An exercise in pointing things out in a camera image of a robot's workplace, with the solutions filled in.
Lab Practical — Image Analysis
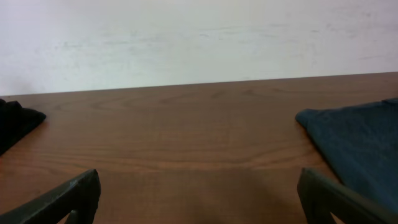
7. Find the folded black garment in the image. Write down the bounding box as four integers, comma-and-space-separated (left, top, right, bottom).
1, 100, 47, 155

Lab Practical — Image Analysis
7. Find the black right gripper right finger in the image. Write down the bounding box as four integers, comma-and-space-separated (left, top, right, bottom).
297, 168, 397, 224

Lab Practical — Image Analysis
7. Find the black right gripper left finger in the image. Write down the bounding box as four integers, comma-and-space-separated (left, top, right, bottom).
1, 169, 101, 223

